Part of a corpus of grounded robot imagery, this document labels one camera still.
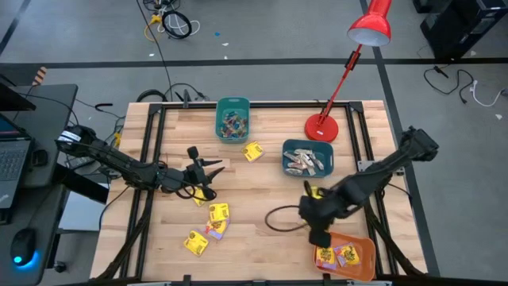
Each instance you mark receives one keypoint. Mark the small black desk device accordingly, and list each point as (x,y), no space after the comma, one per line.
(39,158)

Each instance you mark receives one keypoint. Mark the black desk caster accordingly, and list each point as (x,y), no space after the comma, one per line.
(60,267)

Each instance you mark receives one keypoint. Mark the black computer mouse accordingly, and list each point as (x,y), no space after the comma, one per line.
(23,244)

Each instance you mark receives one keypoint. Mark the light teal plastic bin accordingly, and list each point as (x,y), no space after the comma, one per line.
(233,104)

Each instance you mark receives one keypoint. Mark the yellow sour candy pack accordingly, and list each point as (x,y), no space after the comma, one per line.
(217,229)
(316,193)
(219,211)
(347,254)
(252,151)
(197,200)
(325,256)
(195,242)

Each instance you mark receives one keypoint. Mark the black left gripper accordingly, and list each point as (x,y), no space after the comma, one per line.
(194,175)

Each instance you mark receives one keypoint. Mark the dark flat monitor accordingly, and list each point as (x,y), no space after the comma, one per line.
(12,101)

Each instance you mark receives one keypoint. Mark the red desk lamp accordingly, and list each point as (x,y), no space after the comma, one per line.
(321,128)

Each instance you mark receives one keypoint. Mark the orange black striped ramp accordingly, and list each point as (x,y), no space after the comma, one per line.
(40,75)

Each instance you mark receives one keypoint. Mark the orange plastic bin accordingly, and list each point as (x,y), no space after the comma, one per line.
(365,262)

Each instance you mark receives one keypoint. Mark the black computer tower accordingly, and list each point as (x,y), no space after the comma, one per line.
(456,28)

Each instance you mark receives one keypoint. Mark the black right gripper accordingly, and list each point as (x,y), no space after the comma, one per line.
(321,212)

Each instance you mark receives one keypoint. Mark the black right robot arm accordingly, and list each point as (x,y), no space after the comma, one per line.
(381,167)

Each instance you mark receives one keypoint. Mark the black side desk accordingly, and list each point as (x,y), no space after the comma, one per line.
(51,99)

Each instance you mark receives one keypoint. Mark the grey laptop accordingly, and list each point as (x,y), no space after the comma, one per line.
(12,167)

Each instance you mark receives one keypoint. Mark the white candy bar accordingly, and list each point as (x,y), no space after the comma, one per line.
(291,156)
(310,171)
(293,171)
(307,159)
(318,162)
(295,165)
(303,151)

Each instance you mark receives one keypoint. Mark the dark teal plastic bin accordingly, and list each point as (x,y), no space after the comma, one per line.
(327,147)

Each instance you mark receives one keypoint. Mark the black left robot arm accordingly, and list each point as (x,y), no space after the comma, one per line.
(119,163)

